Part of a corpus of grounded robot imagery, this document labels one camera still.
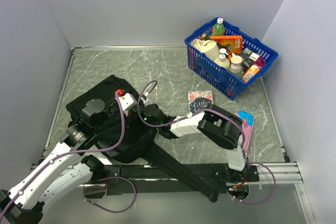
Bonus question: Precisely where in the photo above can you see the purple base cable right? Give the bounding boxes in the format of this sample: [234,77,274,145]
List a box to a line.
[227,162,277,205]

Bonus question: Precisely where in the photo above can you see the green drink bottle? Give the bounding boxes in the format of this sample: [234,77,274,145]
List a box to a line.
[211,18,225,36]

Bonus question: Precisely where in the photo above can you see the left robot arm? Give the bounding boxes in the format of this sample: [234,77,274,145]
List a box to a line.
[1,99,112,223]

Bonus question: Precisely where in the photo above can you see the beige lidded bottle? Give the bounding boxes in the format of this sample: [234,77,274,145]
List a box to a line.
[229,53,243,80]

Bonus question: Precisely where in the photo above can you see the pink pencil case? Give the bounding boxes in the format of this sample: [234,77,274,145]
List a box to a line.
[235,110,254,154]

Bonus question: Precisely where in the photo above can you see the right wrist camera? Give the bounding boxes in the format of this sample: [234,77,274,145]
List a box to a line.
[141,92,149,105]

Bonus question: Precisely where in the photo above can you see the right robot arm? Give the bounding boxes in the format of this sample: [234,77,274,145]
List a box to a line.
[136,104,248,181]

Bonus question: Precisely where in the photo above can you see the orange small carton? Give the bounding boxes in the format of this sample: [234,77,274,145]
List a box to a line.
[242,64,261,83]

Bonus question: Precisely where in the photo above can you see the black backpack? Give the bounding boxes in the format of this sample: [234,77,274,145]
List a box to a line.
[66,75,218,202]

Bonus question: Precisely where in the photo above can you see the orange snack box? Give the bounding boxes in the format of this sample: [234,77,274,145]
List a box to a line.
[210,35,244,54]

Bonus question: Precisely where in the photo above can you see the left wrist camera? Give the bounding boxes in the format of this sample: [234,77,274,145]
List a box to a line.
[115,89,137,115]

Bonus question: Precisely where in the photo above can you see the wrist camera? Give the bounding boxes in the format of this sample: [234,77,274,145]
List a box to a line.
[141,92,149,105]
[115,89,137,115]

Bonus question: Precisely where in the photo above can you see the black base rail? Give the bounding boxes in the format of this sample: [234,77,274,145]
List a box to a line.
[85,163,259,199]

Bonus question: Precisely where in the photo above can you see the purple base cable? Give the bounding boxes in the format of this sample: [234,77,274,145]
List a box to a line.
[82,176,137,213]
[227,162,277,205]

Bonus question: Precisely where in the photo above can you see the beige cloth pouch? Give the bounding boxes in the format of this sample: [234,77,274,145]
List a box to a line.
[191,39,220,61]

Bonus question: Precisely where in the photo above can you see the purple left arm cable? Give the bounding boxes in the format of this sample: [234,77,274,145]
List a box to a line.
[0,91,127,219]

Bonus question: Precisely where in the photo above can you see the cream pump bottle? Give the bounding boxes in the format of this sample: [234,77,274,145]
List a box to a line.
[214,48,230,70]

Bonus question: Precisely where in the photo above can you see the Little Women paperback book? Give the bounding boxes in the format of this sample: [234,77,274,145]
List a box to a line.
[187,90,213,114]

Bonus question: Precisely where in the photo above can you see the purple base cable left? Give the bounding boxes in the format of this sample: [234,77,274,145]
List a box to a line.
[82,176,137,213]

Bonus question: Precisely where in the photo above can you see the black box with barcode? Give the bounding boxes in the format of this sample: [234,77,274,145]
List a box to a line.
[238,47,259,72]

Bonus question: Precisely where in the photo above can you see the magenta small box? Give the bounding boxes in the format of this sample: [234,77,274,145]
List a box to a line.
[254,56,266,69]

